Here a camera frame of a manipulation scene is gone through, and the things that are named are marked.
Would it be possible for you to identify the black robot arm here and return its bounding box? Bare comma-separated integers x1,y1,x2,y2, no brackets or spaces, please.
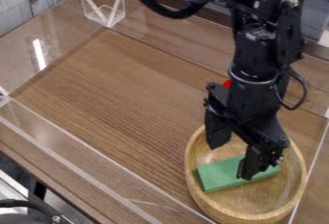
139,0,305,180

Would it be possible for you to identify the green rectangular block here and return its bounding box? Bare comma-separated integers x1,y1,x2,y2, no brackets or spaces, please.
195,155,281,193

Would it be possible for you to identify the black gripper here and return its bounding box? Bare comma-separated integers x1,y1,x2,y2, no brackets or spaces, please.
205,70,290,181

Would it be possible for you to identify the brown wooden bowl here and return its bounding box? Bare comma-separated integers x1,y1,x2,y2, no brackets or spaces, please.
185,128,308,224

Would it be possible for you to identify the clear acrylic corner bracket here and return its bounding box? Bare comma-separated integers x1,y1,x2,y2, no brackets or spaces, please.
82,0,126,28

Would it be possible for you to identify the red toy strawberry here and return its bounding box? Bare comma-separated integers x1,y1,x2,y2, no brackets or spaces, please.
222,79,233,88

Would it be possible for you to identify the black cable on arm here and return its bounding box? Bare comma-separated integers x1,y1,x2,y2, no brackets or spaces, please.
273,67,310,112

